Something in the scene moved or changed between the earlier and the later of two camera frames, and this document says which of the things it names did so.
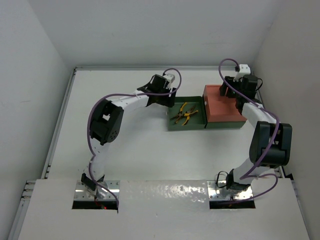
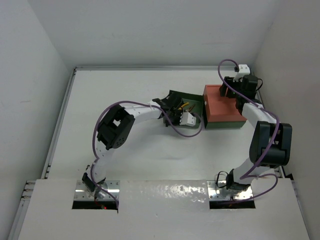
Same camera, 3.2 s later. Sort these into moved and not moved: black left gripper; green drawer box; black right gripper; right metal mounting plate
Moved: black left gripper
Not moved: green drawer box; right metal mounting plate; black right gripper
